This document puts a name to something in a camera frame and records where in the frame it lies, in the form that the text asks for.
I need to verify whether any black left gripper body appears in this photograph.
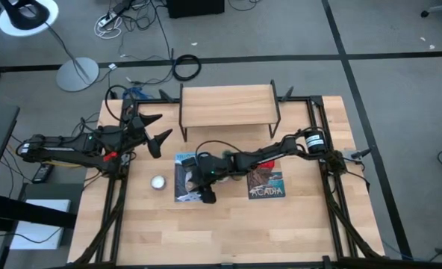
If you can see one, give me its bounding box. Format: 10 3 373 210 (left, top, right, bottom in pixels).
122 117 149 149

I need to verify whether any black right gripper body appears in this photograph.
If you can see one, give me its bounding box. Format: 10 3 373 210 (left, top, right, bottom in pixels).
195 153 228 190

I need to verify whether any wooden shelf riser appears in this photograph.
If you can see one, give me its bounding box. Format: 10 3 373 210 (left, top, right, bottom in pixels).
178 79 282 143

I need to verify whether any Yellowstone book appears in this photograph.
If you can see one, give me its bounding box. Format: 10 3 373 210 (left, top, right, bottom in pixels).
173 151 207 203

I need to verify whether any Acadia book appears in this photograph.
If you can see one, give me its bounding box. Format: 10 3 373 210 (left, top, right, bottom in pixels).
246 160 287 200

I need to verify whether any black power adapter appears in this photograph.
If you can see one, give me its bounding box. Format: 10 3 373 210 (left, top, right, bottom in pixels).
31 163 55 185

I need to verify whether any white power strip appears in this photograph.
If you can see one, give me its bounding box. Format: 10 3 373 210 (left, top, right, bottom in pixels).
93 10 124 40

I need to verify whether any black box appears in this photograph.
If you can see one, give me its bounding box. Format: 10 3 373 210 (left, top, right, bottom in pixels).
166 0 225 19

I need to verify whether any black desk leg bar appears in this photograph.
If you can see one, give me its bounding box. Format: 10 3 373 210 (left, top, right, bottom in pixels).
0 192 78 229

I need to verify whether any black table frame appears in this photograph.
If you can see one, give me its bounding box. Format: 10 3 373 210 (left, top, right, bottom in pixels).
69 86 386 269

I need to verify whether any blue cable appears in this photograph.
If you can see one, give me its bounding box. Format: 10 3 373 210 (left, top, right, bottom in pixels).
122 87 144 101

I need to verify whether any coiled black cable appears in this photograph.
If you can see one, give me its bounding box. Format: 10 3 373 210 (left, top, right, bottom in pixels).
171 53 202 82

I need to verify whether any yellow cable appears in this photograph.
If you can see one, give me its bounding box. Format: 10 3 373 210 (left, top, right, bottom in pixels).
4 143 86 169

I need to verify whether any ring light floor lamp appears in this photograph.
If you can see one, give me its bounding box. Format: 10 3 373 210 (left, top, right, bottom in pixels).
0 0 100 93

